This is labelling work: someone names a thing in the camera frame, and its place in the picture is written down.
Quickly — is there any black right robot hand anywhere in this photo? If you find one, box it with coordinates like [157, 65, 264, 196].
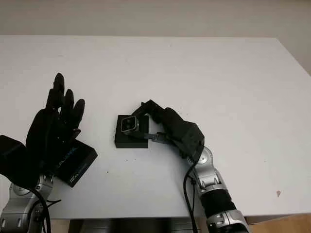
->
[130, 99, 184, 151]

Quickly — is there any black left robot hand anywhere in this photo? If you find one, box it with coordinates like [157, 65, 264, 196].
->
[25, 72, 86, 174]

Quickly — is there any black printed box lid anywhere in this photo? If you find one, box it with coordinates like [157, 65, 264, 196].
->
[56, 142, 99, 187]

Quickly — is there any small silver camera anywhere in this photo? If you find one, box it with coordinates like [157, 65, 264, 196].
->
[121, 116, 140, 133]

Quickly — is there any grey robot torso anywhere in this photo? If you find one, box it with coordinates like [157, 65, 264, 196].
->
[69, 218, 200, 233]

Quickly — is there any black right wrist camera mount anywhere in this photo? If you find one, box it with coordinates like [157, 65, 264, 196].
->
[179, 121, 205, 159]

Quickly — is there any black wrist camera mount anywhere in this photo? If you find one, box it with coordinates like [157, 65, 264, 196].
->
[179, 121, 205, 159]
[0, 134, 42, 188]

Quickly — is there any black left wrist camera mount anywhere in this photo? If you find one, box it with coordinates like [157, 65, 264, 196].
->
[0, 134, 42, 188]

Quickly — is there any black camera box base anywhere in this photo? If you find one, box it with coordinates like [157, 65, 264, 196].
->
[114, 114, 150, 149]

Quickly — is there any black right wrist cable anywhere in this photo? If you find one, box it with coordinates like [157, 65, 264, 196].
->
[183, 155, 203, 233]

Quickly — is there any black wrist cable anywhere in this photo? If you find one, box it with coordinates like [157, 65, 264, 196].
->
[183, 155, 203, 233]
[31, 186, 62, 233]

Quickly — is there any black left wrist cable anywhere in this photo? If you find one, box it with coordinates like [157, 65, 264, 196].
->
[31, 186, 62, 233]

